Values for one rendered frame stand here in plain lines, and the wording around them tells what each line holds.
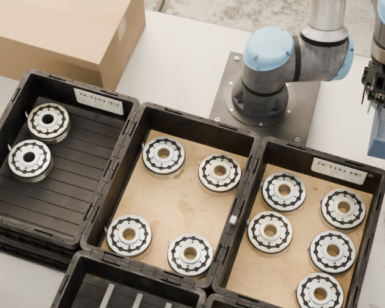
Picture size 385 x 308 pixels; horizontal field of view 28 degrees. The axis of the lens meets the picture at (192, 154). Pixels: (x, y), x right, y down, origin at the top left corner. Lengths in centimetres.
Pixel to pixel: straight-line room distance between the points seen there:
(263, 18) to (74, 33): 133
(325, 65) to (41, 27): 73
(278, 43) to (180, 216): 48
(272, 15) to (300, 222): 154
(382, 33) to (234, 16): 184
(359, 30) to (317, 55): 132
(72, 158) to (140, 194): 20
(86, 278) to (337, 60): 79
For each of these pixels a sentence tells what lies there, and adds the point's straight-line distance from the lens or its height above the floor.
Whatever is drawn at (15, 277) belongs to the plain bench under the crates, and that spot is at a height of 70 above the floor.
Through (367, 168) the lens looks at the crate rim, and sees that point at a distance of 178.
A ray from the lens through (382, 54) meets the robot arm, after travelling 143.
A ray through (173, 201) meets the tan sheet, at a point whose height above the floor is 83.
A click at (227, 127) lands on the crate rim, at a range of 180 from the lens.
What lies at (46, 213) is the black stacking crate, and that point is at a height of 83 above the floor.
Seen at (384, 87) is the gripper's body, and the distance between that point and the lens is 148.
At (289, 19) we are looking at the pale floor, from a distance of 320.
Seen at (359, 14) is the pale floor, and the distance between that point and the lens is 326.
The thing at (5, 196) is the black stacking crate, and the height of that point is 83.
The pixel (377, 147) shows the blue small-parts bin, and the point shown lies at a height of 111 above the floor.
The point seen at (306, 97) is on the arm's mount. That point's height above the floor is 74.
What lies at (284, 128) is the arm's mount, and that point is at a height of 75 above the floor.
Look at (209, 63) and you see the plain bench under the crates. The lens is 218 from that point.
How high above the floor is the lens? 247
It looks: 61 degrees down
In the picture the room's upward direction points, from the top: 1 degrees counter-clockwise
